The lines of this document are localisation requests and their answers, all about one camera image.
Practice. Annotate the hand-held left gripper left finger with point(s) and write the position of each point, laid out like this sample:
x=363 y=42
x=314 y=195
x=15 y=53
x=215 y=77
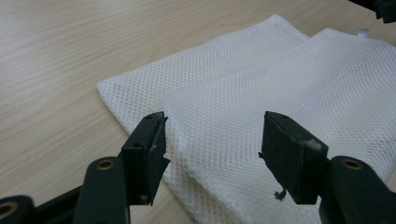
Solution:
x=142 y=168

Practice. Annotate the white mesh laundry bag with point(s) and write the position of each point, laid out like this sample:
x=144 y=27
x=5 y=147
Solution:
x=233 y=77

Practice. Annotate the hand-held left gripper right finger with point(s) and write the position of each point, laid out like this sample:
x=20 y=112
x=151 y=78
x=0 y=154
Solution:
x=291 y=158

